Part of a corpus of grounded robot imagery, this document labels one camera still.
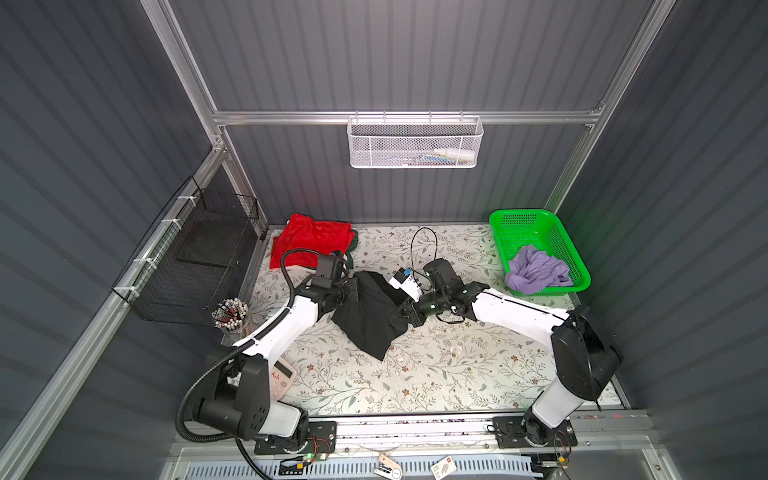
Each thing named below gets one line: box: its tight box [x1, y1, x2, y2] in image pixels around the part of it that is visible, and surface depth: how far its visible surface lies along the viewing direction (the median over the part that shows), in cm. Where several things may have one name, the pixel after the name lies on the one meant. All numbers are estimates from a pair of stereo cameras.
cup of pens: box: [211, 297, 250, 334], surface depth 79 cm
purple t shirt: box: [505, 245, 573, 295], surface depth 98 cm
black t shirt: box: [332, 271, 411, 361], surface depth 86 cm
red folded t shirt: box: [270, 213, 355, 269], surface depth 113 cm
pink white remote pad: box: [270, 357, 297, 401], surface depth 82 cm
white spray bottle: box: [433, 148, 476, 162], surface depth 93 cm
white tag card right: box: [430, 455, 457, 480], surface depth 70 cm
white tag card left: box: [373, 453, 403, 480], surface depth 69 cm
